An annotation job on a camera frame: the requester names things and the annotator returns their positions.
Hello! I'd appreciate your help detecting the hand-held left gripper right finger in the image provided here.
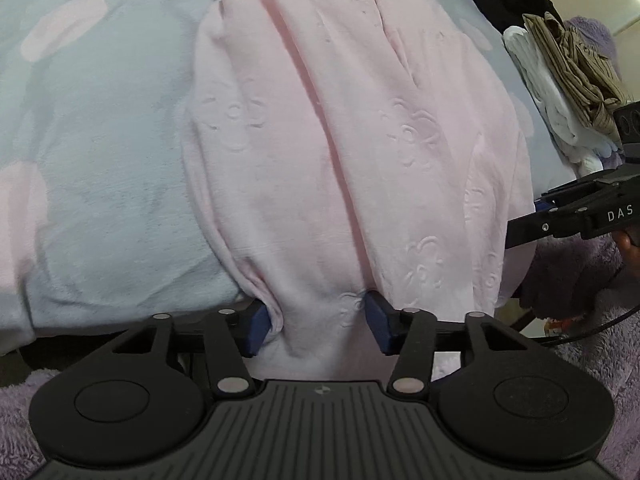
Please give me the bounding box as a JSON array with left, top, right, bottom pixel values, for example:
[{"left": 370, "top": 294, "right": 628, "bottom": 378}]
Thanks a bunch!
[{"left": 364, "top": 291, "right": 546, "bottom": 401}]

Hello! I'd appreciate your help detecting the person's right hand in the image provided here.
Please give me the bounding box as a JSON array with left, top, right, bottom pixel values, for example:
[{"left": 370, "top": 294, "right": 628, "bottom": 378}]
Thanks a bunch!
[{"left": 612, "top": 230, "right": 640, "bottom": 281}]

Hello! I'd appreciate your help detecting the white garment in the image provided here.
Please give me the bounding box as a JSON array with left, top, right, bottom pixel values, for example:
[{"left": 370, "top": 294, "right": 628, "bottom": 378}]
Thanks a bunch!
[{"left": 502, "top": 25, "right": 626, "bottom": 176}]

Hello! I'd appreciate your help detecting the purple fleece robe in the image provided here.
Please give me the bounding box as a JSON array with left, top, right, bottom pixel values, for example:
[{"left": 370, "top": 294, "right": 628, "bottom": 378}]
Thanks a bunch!
[{"left": 0, "top": 230, "right": 640, "bottom": 480}]

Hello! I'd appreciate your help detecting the black cable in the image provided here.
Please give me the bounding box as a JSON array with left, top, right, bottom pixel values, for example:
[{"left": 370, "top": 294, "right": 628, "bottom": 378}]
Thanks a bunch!
[{"left": 517, "top": 304, "right": 640, "bottom": 347}]

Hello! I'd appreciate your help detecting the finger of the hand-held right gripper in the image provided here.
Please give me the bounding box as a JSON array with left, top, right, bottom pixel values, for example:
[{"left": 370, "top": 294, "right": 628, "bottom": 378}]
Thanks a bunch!
[
  {"left": 532, "top": 172, "right": 623, "bottom": 213},
  {"left": 504, "top": 205, "right": 601, "bottom": 252}
]

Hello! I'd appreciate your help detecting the tan striped garment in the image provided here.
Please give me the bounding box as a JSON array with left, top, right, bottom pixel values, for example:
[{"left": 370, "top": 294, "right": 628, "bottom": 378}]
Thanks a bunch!
[{"left": 522, "top": 11, "right": 633, "bottom": 133}]

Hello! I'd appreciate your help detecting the bed with grey dotted sheet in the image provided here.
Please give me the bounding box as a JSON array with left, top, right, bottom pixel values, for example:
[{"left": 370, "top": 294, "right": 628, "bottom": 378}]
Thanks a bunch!
[{"left": 0, "top": 0, "right": 571, "bottom": 356}]

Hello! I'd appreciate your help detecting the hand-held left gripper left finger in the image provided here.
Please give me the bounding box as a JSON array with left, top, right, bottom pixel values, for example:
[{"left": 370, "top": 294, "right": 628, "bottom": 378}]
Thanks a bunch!
[{"left": 95, "top": 301, "right": 272, "bottom": 401}]

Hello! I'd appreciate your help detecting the pink flower-embossed garment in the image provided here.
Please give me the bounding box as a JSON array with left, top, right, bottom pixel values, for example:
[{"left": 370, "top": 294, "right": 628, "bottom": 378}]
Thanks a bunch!
[{"left": 180, "top": 0, "right": 533, "bottom": 381}]

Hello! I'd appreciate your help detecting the purple fleece blanket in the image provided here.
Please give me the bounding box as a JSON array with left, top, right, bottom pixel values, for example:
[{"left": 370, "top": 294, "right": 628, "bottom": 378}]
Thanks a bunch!
[{"left": 564, "top": 15, "right": 622, "bottom": 77}]

